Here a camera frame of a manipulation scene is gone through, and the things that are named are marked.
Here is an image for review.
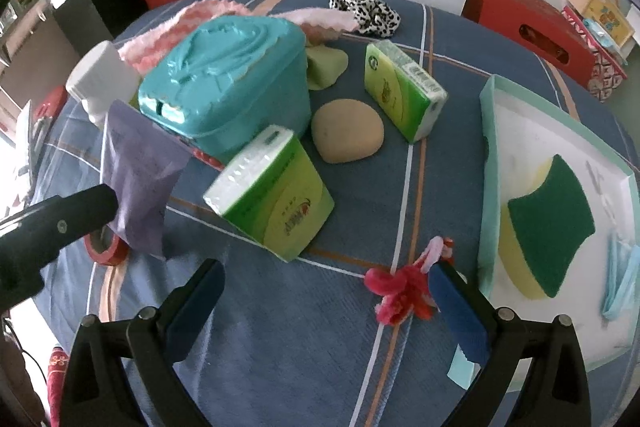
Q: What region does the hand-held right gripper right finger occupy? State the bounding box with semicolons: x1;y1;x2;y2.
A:
429;261;593;427

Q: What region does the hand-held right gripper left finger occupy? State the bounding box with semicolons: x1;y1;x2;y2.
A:
59;258;226;427

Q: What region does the purple packet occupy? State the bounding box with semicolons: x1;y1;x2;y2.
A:
102;99;191;259

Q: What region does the white tray with teal rim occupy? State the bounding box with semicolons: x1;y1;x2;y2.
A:
477;74;640;390

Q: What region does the pink fluffy cloth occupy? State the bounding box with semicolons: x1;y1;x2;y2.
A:
117;0;361;76

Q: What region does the green tissue pack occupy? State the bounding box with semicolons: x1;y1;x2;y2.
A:
363;39;449;144
202;124;336;264

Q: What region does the light blue paper note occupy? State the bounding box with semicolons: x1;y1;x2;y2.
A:
447;344;476;391

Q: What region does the red tape roll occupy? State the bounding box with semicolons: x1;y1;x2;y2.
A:
83;227;130;267

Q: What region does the blue plaid tablecloth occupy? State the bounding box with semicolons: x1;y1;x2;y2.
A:
32;0;636;427

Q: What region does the green yellow scrub sponge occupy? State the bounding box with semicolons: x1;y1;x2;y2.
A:
498;154;596;301

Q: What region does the white plastic bottle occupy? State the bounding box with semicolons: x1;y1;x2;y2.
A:
65;41;144;128

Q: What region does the clear plastic packet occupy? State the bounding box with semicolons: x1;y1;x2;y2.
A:
602;237;640;321

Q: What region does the tan round sponge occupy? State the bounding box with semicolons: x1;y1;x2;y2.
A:
311;99;385;164

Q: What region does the teal plastic lidded box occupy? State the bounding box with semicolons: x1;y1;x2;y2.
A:
137;16;309;162

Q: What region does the green cloth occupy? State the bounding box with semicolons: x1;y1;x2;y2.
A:
305;38;349;92

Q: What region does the red white patterned box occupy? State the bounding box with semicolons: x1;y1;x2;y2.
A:
560;4;629;104

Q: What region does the red cardboard box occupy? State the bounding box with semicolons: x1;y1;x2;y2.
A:
458;0;601;90

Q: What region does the leopard print scrunchie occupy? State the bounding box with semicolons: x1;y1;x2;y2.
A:
329;0;404;39

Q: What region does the small wooden case with handle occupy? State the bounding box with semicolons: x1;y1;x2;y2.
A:
567;0;636;53

